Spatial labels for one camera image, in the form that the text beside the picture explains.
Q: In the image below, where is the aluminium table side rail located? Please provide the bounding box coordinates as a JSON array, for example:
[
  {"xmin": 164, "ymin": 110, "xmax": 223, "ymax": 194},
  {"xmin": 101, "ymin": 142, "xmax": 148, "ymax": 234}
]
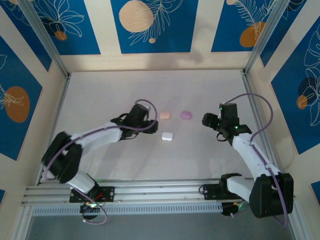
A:
[
  {"xmin": 37, "ymin": 73, "xmax": 72, "ymax": 186},
  {"xmin": 241, "ymin": 69, "xmax": 283, "ymax": 176}
]

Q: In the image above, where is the aluminium front mounting rail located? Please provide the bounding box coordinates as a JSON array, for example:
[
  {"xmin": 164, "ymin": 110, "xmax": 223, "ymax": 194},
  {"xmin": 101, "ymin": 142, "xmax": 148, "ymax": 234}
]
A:
[{"xmin": 23, "ymin": 177, "xmax": 253, "ymax": 205}]

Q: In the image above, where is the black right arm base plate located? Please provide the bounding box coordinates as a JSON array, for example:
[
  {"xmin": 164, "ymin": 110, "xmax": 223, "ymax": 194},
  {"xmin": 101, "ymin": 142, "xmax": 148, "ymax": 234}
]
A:
[{"xmin": 202, "ymin": 183, "xmax": 248, "ymax": 201}]

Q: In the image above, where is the grey slotted cable duct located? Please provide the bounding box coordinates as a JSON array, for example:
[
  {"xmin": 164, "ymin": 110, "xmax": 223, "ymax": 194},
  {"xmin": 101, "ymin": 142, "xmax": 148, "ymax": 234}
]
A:
[{"xmin": 31, "ymin": 202, "xmax": 224, "ymax": 217}]

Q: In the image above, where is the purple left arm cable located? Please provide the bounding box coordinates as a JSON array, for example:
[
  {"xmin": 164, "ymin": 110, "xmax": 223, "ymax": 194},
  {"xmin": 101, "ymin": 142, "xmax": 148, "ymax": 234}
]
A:
[{"xmin": 43, "ymin": 98, "xmax": 159, "ymax": 226}]

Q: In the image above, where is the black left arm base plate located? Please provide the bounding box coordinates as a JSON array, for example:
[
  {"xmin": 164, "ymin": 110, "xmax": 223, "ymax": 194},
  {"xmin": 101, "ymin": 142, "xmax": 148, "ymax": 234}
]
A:
[{"xmin": 69, "ymin": 186, "xmax": 116, "ymax": 203}]

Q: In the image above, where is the aluminium frame post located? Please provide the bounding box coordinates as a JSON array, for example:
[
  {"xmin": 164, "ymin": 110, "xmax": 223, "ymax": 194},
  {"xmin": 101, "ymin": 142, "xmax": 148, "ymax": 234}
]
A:
[
  {"xmin": 243, "ymin": 0, "xmax": 294, "ymax": 75},
  {"xmin": 18, "ymin": 0, "xmax": 71, "ymax": 79}
]

